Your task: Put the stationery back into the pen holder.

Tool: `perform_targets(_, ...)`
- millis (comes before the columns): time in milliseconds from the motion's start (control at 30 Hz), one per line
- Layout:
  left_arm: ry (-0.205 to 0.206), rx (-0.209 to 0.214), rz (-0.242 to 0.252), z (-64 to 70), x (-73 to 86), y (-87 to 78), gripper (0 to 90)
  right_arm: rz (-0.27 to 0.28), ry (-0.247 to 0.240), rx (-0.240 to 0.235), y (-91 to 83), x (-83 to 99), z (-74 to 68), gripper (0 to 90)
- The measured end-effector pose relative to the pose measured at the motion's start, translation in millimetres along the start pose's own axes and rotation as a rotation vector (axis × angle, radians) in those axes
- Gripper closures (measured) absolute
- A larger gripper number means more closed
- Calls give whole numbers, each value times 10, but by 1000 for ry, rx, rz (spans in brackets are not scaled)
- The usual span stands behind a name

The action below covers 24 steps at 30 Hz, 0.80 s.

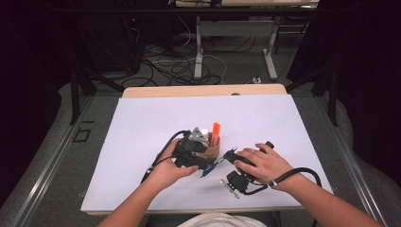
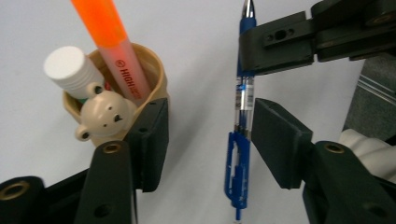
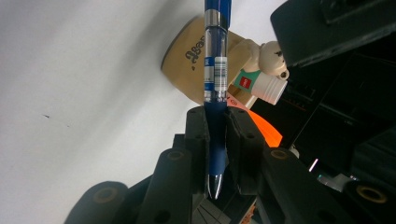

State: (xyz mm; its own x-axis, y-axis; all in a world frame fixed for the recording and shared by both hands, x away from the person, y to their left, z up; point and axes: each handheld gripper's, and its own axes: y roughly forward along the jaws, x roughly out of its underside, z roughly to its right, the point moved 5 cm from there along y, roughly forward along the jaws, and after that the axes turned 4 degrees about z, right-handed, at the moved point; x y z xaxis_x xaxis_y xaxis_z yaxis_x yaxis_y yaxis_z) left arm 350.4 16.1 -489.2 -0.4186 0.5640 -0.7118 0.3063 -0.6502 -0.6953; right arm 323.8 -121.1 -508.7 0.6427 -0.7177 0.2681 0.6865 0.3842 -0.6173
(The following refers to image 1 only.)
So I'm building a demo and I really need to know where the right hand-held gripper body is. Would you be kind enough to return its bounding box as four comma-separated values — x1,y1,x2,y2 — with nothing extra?
219,140,276,200

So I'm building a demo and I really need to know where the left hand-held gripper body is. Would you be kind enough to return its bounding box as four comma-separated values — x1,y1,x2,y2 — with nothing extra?
171,126,212,170

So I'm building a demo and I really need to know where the blue pen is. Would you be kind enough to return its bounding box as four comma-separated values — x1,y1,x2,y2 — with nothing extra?
200,156,227,179

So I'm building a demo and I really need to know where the brown pen holder cup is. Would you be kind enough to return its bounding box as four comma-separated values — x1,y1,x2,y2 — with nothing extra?
197,131,222,161

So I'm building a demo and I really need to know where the orange highlighter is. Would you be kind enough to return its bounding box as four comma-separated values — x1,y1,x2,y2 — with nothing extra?
210,122,221,148

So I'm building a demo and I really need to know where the person's right hand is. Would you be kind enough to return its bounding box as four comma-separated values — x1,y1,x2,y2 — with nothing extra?
233,143,296,192

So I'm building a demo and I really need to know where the person's left hand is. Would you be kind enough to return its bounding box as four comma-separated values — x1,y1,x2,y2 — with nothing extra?
148,138,201,194

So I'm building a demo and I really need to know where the person's white shirt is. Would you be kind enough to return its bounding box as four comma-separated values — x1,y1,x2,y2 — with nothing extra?
175,213,269,227

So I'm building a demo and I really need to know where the white table board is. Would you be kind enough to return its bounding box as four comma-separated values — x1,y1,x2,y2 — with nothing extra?
79,94,335,213

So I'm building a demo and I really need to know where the square floor socket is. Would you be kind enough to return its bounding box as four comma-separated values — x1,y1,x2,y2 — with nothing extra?
72,127,93,144

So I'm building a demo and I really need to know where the black metal stand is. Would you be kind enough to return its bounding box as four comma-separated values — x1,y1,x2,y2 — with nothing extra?
69,61,125,126
285,61,340,127

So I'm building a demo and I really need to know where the black computer tower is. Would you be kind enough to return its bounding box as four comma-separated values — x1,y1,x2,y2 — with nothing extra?
117,12,145,75

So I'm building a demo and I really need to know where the white-legged desk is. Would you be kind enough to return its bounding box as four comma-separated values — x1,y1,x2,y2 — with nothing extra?
169,0,320,80

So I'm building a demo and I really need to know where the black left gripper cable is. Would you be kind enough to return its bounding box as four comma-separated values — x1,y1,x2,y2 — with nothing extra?
140,130,192,185

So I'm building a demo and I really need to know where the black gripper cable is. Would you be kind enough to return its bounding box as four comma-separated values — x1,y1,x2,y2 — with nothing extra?
243,166,323,197
140,130,192,185

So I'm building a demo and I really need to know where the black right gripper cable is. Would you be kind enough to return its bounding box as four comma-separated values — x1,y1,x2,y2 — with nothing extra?
243,166,323,197

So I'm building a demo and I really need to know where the white floor cable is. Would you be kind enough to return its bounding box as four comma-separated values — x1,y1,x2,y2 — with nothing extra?
176,15,229,85

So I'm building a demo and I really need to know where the grey floor rail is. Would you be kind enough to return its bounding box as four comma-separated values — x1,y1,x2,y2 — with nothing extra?
9,94,96,227
315,94,390,227

